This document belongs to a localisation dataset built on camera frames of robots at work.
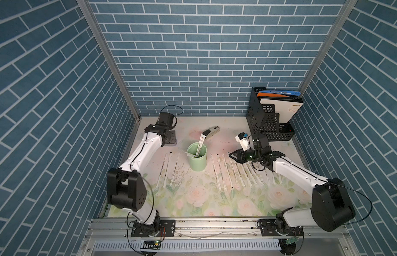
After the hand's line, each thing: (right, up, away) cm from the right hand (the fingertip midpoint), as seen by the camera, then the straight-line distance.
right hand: (232, 154), depth 85 cm
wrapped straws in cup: (-17, +9, +1) cm, 19 cm away
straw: (-9, -12, +6) cm, 16 cm away
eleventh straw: (-33, -10, +8) cm, 36 cm away
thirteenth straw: (-38, -11, +7) cm, 40 cm away
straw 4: (+5, -12, +6) cm, 15 cm away
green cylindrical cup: (-19, -6, +2) cm, 20 cm away
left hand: (-34, +9, +3) cm, 35 cm away
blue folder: (+31, +36, +9) cm, 48 cm away
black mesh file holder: (+19, +19, +6) cm, 27 cm away
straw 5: (+12, -11, +7) cm, 18 cm away
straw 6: (+21, -13, +6) cm, 25 cm away
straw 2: (-5, -12, +6) cm, 15 cm away
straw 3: (-2, -11, +8) cm, 14 cm away
